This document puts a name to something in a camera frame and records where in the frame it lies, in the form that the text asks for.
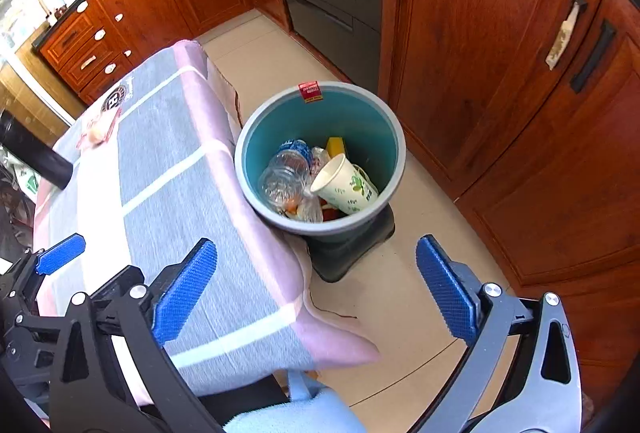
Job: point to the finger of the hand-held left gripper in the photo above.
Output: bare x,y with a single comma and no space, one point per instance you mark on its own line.
62,254
112,282

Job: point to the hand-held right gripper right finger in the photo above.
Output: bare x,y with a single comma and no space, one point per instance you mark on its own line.
445,293

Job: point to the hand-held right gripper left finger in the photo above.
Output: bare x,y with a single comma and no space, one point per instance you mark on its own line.
185,293

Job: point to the red crinkled plastic bag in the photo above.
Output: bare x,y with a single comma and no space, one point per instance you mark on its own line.
332,214

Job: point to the white paper cup green print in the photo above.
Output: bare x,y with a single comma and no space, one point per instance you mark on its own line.
345,185

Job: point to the clear plastic wrap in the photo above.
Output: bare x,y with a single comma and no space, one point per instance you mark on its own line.
312,208

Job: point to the teal trash bin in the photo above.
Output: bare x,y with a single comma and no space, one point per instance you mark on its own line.
250,153

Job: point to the clear plastic bottle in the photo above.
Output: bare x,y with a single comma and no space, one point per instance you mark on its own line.
282,173

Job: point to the yellow green sponge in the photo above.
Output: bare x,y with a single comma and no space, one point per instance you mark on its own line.
336,147

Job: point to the green white rice bag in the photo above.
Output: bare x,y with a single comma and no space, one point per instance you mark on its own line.
29,182

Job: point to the black thermos bottle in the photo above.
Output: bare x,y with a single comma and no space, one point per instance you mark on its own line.
35,153

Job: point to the checked tablecloth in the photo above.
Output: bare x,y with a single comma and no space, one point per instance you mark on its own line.
165,173

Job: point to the light blue cloth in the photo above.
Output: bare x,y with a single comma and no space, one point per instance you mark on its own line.
295,410

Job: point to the brown wooden door cabinet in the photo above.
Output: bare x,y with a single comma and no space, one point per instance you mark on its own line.
500,88

